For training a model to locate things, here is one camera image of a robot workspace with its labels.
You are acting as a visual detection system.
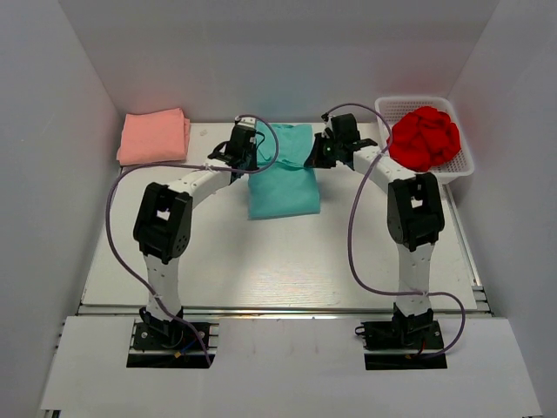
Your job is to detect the white plastic basket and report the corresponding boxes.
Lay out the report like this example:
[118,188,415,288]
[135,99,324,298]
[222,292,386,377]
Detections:
[375,96,474,184]

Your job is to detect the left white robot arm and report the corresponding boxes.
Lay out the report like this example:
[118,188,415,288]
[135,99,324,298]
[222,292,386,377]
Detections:
[133,138,258,338]

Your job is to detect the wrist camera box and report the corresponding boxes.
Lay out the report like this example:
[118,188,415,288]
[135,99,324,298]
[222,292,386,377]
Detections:
[330,113,360,144]
[208,124,256,159]

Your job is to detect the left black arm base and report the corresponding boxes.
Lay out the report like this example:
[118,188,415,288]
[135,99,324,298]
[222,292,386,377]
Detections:
[126,321,210,369]

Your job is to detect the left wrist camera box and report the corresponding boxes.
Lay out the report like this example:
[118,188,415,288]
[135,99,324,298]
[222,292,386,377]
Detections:
[208,124,256,159]

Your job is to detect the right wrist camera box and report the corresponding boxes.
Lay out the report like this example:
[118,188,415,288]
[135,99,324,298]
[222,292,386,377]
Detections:
[330,113,360,144]

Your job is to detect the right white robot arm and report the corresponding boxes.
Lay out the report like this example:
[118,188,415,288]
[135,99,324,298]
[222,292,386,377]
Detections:
[305,128,445,334]

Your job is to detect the crumpled red t shirt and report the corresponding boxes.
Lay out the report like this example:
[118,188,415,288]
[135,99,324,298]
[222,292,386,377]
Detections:
[387,106,461,172]

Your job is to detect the folded pink t shirt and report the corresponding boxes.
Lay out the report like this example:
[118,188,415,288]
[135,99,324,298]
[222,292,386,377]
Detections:
[117,108,190,166]

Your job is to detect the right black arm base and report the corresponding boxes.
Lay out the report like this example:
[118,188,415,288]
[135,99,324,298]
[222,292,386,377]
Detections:
[354,320,447,371]

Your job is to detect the teal t shirt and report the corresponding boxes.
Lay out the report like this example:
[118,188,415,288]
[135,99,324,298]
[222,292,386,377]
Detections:
[248,122,320,220]

